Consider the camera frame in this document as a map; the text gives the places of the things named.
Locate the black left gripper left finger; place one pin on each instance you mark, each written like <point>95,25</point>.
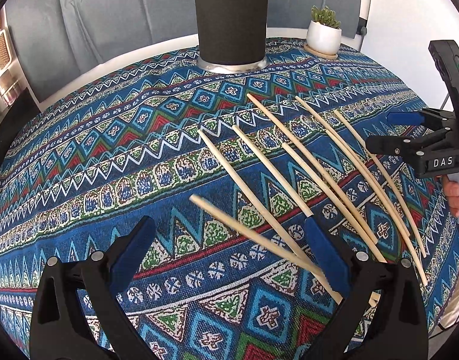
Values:
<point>59,329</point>

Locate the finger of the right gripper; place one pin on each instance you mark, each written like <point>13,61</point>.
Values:
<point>409,118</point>
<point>402,146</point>

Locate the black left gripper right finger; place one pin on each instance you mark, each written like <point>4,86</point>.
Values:
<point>398,329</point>

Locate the person right hand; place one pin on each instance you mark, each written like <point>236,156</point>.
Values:
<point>451,191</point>

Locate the white board panel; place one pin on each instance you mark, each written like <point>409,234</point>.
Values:
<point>398,37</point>

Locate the round wooden coaster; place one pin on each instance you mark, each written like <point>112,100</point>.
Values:
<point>319,54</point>

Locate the small cactus in white pot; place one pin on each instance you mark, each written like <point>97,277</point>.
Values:
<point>324,33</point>

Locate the patterned blue tablecloth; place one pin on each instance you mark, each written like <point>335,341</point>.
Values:
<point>168,212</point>

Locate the dark side shelf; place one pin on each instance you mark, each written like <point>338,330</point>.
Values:
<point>23,110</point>

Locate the black cylindrical utensil holder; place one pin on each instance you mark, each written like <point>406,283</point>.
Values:
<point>231,35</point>

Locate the grey-blue fabric backdrop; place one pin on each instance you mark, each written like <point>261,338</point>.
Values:
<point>57,41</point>

